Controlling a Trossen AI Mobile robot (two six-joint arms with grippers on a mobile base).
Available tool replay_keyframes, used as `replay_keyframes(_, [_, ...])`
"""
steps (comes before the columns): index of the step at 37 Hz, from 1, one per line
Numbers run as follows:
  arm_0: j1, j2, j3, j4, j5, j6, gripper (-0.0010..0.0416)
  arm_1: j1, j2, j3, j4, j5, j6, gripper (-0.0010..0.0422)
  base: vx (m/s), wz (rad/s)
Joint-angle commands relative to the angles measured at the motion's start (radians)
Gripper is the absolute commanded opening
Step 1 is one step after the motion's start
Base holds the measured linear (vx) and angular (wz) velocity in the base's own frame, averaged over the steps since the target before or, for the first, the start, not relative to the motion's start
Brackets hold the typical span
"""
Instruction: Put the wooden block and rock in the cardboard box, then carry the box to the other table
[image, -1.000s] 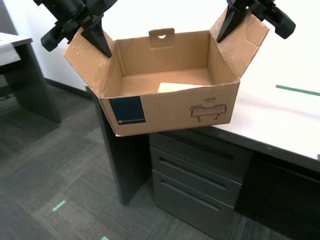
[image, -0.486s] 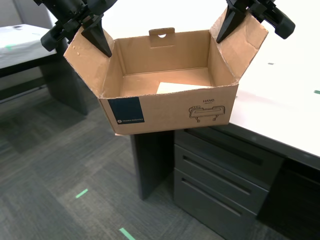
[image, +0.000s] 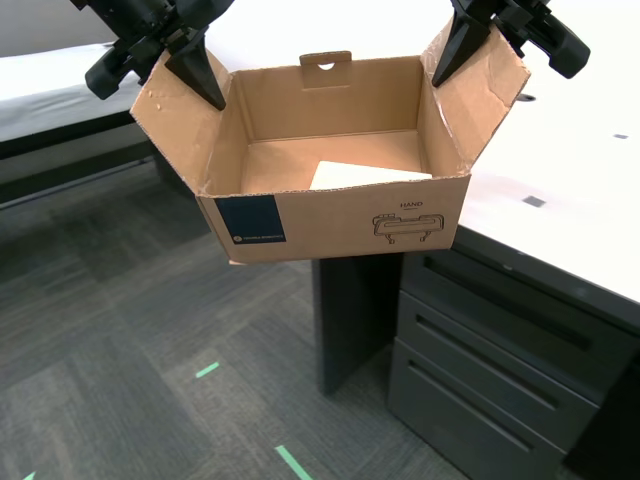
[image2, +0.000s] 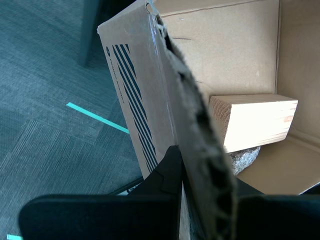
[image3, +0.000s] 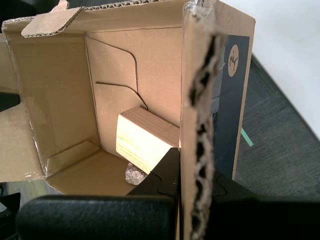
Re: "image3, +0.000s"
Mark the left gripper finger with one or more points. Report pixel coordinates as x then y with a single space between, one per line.
8 101

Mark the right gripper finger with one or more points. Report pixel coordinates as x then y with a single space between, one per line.
100 217
262 220

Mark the brown cardboard box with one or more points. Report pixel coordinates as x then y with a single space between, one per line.
62 100

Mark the pinkish speckled granite rock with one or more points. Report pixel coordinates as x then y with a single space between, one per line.
135 175

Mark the light wooden block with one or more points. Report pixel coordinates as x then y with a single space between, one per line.
142 140

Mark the teal floor tape strip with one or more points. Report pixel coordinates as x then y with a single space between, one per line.
247 137

